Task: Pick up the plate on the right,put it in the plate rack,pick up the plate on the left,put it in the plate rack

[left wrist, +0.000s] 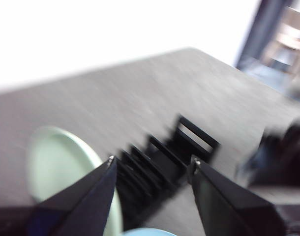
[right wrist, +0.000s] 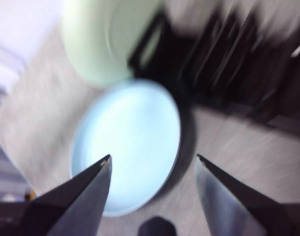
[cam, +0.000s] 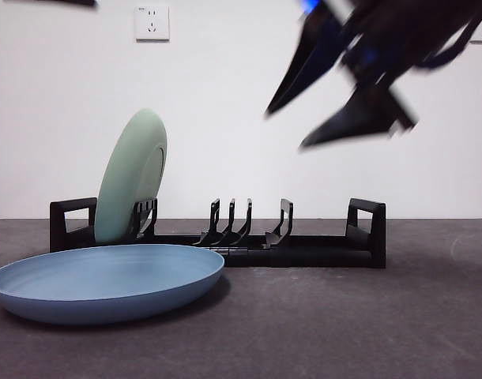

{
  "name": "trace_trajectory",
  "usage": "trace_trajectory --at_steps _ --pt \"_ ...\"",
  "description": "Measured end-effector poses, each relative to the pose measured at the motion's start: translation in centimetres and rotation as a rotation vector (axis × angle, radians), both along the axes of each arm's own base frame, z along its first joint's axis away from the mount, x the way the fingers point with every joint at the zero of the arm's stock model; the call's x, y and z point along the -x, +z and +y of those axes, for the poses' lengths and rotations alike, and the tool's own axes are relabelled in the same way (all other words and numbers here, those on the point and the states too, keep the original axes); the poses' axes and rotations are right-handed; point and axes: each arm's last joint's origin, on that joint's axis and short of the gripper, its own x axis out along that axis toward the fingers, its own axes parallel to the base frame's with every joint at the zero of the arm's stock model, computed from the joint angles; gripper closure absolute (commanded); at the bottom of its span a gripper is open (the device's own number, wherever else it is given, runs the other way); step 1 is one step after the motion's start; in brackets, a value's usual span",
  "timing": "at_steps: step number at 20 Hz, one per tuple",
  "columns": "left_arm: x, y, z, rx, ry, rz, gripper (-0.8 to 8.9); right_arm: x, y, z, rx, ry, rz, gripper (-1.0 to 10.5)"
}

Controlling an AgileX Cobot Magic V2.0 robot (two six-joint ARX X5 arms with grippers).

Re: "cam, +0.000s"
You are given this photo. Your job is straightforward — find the pale green plate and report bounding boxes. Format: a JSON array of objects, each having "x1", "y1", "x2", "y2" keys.
[{"x1": 93, "y1": 108, "x2": 168, "y2": 244}]

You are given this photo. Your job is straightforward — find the blue plate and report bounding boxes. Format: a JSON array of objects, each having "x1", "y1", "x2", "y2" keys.
[{"x1": 0, "y1": 243, "x2": 225, "y2": 326}]

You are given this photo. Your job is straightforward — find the black plate rack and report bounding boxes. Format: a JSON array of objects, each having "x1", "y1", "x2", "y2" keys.
[{"x1": 49, "y1": 197, "x2": 387, "y2": 270}]

